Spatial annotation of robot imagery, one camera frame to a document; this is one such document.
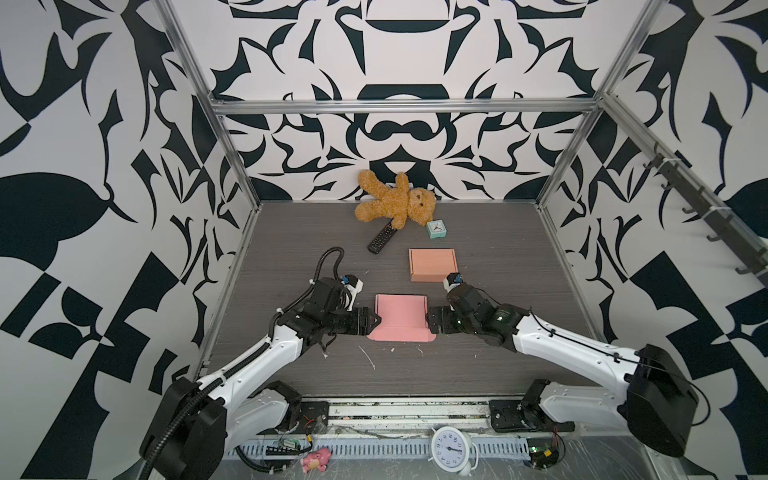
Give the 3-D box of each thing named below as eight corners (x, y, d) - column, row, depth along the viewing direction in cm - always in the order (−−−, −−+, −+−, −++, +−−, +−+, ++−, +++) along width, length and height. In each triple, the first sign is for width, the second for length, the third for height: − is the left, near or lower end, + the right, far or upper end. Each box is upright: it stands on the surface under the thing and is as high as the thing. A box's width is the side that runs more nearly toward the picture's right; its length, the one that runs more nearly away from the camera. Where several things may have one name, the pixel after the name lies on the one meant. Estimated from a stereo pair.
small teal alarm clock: (427, 238, 112) (428, 234, 110) (426, 223, 116) (426, 219, 114) (446, 238, 112) (447, 234, 110) (444, 223, 116) (445, 219, 114)
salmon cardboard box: (410, 282, 99) (411, 276, 96) (408, 253, 106) (409, 247, 104) (457, 282, 99) (459, 276, 96) (452, 253, 106) (454, 247, 104)
